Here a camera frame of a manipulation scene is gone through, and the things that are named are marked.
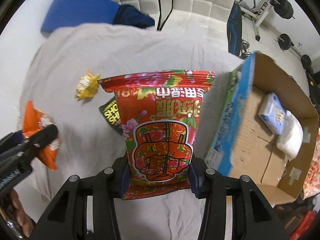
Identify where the barbell on rack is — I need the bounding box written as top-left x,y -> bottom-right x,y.
272,0 -> 293,20

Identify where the blue foam mat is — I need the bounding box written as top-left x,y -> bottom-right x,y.
41,0 -> 120,35

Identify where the grey table cloth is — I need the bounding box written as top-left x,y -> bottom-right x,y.
20,24 -> 242,239

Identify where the dark navy cloth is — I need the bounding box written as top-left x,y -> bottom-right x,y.
112,4 -> 155,29

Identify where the white barbell rack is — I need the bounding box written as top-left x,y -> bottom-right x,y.
236,0 -> 279,41

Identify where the white quilted chair right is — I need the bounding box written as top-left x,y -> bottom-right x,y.
161,0 -> 235,51

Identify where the barbell on floor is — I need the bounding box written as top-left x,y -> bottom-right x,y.
277,33 -> 312,72

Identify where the yellow snack packet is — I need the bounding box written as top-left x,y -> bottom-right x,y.
75,70 -> 100,101

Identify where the black shoe wipes pack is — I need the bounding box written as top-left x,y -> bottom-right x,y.
99,97 -> 123,135

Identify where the chrome dumbbell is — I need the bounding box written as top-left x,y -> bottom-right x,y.
240,40 -> 251,60

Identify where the white soft plastic pack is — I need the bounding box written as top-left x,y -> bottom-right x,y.
276,110 -> 303,161

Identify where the black blue weight bench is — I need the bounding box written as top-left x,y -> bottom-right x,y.
227,3 -> 242,56

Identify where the orange snack packet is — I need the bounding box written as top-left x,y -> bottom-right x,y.
22,101 -> 60,171

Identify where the open cardboard box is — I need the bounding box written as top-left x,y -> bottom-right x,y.
205,52 -> 319,205

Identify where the blue tissue pack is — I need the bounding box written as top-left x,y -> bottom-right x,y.
258,93 -> 286,135

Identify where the red floral wipes pack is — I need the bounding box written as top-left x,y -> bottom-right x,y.
99,70 -> 215,199

